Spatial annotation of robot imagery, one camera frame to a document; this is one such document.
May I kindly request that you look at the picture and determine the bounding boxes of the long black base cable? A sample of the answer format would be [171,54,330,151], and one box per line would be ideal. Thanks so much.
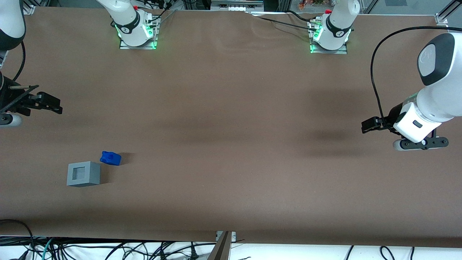
[245,10,319,32]

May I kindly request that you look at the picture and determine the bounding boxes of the teal cable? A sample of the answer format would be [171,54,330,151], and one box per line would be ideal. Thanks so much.
[34,237,55,260]

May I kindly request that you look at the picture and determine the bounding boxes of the grey metal post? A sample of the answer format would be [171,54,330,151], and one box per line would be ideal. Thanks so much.
[207,231,232,260]

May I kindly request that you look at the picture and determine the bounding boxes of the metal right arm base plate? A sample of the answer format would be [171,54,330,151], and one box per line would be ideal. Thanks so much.
[119,14,160,50]

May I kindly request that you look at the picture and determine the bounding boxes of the aluminium frame profile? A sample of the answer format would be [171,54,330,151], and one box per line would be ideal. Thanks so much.
[435,0,462,26]

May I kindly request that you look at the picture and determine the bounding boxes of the blue plastic part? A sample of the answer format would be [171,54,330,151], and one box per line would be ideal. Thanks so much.
[100,151,122,166]

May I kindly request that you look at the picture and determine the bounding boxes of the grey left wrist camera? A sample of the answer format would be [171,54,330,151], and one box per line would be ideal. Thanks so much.
[393,136,449,151]

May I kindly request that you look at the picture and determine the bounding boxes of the white power strip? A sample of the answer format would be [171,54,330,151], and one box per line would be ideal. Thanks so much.
[211,0,264,12]

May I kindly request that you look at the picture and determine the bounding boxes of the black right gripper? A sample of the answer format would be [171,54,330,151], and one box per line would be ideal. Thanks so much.
[0,74,62,117]

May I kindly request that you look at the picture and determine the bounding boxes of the brown table cover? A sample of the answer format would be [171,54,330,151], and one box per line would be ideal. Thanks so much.
[0,6,462,249]

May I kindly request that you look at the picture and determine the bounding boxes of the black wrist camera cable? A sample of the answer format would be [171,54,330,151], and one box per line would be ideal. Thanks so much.
[370,26,462,127]
[12,40,26,82]

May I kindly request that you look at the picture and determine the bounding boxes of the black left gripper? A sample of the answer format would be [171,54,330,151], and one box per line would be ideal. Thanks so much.
[362,103,405,134]

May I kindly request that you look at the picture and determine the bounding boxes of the gray square base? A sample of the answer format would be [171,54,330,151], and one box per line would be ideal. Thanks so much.
[66,161,102,187]

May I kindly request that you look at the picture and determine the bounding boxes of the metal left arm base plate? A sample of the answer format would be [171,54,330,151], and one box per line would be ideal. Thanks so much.
[309,20,348,55]

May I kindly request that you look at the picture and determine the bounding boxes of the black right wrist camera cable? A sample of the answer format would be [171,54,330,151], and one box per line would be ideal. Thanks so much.
[12,40,26,82]

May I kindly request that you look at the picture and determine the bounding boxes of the black looping floor cable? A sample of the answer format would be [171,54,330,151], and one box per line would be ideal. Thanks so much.
[0,219,35,260]

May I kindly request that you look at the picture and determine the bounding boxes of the silver table edge bracket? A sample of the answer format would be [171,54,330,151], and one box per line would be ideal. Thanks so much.
[215,231,237,242]

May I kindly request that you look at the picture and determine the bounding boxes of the black left wrist camera cable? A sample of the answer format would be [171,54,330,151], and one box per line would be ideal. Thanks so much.
[370,26,462,127]

